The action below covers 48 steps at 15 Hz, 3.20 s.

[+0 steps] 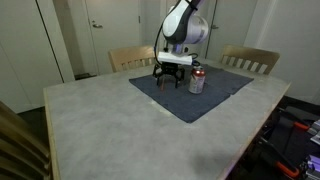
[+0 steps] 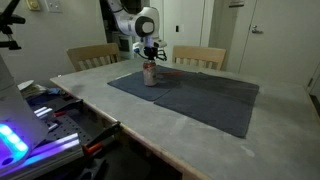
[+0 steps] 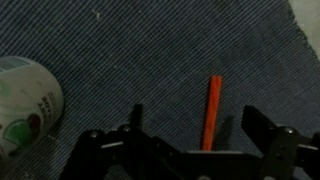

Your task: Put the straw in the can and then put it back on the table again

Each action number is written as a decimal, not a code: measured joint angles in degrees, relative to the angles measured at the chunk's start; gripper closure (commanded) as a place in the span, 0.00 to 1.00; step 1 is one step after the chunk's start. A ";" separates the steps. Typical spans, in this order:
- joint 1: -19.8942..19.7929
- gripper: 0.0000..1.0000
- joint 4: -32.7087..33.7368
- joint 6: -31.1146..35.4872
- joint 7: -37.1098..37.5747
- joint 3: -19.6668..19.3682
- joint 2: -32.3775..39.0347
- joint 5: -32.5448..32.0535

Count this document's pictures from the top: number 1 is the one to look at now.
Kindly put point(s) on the wooden chair near door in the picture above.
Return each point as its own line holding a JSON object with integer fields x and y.
{"x": 127, "y": 58}

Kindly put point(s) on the wooden chair in foreground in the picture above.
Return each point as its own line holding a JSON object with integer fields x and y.
{"x": 23, "y": 155}

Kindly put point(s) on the black orange clamp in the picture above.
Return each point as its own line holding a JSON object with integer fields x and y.
{"x": 280, "y": 161}
{"x": 298, "y": 123}

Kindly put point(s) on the white door right side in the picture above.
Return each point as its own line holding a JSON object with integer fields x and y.
{"x": 230, "y": 21}

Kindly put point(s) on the dark blue mat, far side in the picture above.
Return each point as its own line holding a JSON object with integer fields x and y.
{"x": 225, "y": 81}

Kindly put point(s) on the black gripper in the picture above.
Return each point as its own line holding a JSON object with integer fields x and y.
{"x": 170, "y": 69}

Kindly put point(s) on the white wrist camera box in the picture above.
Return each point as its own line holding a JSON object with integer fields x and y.
{"x": 172, "y": 58}

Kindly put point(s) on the black orange clamp upper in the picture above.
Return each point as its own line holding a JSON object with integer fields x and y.
{"x": 298, "y": 123}

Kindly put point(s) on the dark blue mat, can side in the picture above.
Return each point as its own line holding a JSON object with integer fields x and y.
{"x": 179, "y": 101}

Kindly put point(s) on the white door with handle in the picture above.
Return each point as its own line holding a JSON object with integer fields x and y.
{"x": 113, "y": 24}

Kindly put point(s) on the red and silver soda can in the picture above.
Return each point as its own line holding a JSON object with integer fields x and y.
{"x": 197, "y": 80}

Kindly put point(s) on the orange red straw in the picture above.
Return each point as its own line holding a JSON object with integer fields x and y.
{"x": 162, "y": 86}

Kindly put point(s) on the wooden chair at corner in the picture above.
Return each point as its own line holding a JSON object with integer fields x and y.
{"x": 257, "y": 60}

